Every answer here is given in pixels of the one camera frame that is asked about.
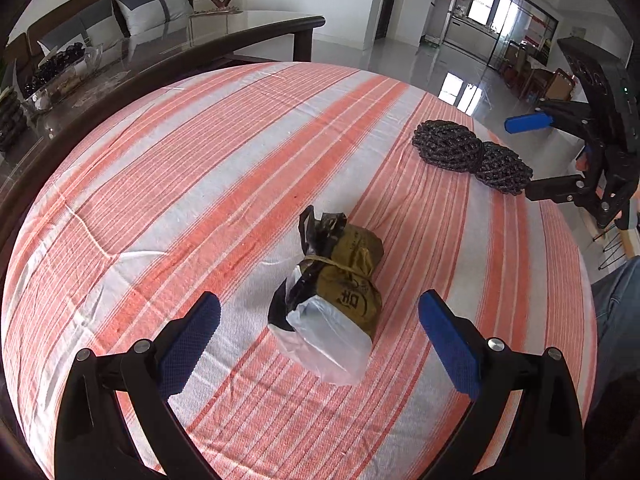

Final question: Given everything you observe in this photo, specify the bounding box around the dark wooden sofa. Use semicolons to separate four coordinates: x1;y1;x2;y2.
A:
6;0;240;67

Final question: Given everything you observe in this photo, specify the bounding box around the blue jeans leg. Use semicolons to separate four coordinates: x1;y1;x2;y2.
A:
589;257;640;411

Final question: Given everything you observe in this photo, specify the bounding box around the grey white cushion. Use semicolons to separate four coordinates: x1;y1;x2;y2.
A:
37;0;125;55
115;0;193;36

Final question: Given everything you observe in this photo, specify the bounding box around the orange striped tablecloth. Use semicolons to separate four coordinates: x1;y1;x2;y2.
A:
1;62;597;479

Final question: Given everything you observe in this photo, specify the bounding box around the black foam fruit net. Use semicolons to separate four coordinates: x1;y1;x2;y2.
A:
412;120;533;195

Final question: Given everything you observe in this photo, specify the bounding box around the olive bag trash bundle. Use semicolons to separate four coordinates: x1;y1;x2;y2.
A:
268;206;384;386

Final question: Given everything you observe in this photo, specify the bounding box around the dark wooden coffee table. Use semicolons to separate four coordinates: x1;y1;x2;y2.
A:
0;8;327;241

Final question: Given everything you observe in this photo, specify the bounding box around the glass fruit bowl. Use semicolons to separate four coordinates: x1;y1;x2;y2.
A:
24;42;102;114

